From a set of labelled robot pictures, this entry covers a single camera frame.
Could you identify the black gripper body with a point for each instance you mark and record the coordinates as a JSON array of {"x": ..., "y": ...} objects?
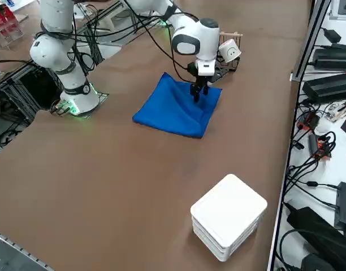
[{"x": 202, "y": 79}]

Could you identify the blue towel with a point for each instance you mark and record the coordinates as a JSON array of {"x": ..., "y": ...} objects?
[{"x": 167, "y": 107}]

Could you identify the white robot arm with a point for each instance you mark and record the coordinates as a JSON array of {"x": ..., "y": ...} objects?
[{"x": 57, "y": 28}]

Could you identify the white cup with face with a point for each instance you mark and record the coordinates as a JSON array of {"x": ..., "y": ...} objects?
[{"x": 229, "y": 50}]

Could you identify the orange and black adapter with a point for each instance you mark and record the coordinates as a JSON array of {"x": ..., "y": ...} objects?
[{"x": 308, "y": 121}]

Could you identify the white plastic stool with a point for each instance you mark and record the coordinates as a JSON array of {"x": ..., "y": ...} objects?
[{"x": 108, "y": 21}]

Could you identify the grey power adapter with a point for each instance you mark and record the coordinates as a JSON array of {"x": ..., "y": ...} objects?
[{"x": 313, "y": 144}]

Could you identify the large black power supply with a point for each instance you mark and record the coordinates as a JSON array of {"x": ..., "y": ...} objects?
[{"x": 328, "y": 87}]

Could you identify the long black power supply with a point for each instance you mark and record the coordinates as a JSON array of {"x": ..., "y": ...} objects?
[{"x": 334, "y": 60}]

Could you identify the small black power adapter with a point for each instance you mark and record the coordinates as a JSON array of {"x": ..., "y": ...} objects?
[{"x": 332, "y": 35}]

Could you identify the bare circuit board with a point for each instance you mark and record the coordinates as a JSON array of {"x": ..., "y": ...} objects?
[{"x": 341, "y": 110}]

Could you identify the black box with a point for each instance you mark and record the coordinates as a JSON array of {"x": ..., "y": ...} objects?
[{"x": 345, "y": 206}]

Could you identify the clear acrylic shelf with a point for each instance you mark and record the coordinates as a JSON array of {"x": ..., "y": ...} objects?
[{"x": 6, "y": 28}]

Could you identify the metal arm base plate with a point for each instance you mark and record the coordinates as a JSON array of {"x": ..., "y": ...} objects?
[{"x": 103, "y": 96}]

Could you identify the aluminium table edge rail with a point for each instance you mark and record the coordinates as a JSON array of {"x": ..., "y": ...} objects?
[{"x": 14, "y": 245}]

